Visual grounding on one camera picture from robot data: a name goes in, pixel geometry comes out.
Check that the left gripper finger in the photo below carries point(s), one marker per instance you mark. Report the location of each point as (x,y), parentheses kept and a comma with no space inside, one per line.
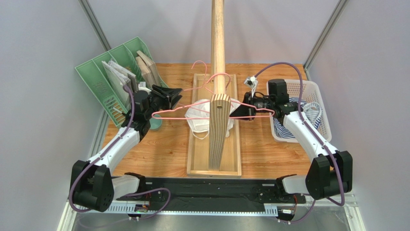
(173,101)
(166,91)

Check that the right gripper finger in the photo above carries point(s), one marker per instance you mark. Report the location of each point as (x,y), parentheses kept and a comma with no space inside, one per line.
(243,112)
(248,98)

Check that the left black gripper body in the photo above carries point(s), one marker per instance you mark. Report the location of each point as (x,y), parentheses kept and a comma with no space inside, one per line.
(158,102)

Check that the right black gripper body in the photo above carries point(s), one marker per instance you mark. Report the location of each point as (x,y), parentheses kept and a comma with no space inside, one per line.
(250,106)

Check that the white tank top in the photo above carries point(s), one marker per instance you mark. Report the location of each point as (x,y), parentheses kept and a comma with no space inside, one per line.
(197,118)

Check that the blue striped tank top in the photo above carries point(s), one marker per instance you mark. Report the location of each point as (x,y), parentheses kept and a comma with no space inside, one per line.
(313,112)

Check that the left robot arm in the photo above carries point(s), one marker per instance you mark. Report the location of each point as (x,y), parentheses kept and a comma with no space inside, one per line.
(112,153)

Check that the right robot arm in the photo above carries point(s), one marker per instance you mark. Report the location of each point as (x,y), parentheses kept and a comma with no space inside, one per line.
(330,171)

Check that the small teal bowl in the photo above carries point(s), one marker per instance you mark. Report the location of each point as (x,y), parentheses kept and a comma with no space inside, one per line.
(155,122)

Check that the brown notebooks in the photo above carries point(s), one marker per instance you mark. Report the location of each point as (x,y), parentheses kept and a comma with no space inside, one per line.
(148,69)

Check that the white plastic basket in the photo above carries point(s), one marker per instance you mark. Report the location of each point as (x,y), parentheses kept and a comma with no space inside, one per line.
(310,93)

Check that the grey plastic-wrapped booklets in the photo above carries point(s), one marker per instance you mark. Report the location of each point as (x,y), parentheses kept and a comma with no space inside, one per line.
(118,77)

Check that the wooden clothes rack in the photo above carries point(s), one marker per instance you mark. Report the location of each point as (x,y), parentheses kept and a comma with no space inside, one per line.
(216,155)

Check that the green file organizer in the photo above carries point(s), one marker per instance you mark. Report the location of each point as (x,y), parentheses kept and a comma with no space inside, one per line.
(112,98)

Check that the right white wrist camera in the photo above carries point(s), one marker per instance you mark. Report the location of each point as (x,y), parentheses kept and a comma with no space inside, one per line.
(252,83)

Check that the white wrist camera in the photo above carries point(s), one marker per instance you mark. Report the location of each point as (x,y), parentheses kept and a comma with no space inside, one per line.
(143,86)
(252,83)

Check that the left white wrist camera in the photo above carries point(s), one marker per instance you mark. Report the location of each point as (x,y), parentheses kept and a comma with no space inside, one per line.
(143,86)

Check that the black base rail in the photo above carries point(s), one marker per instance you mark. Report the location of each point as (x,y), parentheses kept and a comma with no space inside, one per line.
(220,197)

